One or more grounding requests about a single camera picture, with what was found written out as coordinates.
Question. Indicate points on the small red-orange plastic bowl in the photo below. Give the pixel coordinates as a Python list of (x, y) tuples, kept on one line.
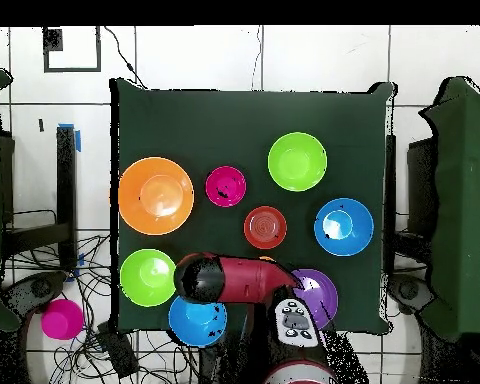
[(265, 227)]

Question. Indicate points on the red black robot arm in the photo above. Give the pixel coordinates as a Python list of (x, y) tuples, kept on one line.
[(244, 280)]

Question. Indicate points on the small pink plastic bowl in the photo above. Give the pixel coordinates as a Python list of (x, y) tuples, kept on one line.
[(224, 180)]

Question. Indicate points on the green plastic bowl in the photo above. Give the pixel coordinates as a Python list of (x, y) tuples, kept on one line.
[(297, 161), (148, 277)]

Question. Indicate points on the large orange plastic bowl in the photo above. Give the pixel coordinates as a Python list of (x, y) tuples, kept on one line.
[(156, 196)]

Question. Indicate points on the dark green tablecloth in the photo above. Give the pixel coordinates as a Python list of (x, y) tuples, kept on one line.
[(224, 120)]

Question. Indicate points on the purple plastic bowl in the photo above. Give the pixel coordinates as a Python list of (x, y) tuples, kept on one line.
[(324, 288)]

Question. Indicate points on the blue plastic bowl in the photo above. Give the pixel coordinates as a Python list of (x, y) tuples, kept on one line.
[(352, 240), (196, 324)]

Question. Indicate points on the black metal stand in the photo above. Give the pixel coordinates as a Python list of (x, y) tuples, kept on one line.
[(66, 180)]

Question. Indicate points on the black power adapter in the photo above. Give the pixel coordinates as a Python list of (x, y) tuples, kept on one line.
[(118, 352)]

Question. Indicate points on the pink plastic cup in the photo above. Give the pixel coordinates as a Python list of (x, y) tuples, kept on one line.
[(62, 319)]

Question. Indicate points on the grey pedestal leg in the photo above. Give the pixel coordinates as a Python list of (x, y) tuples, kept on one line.
[(408, 290), (40, 288)]

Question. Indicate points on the grey square floor frame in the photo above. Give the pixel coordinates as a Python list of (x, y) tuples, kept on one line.
[(72, 70)]

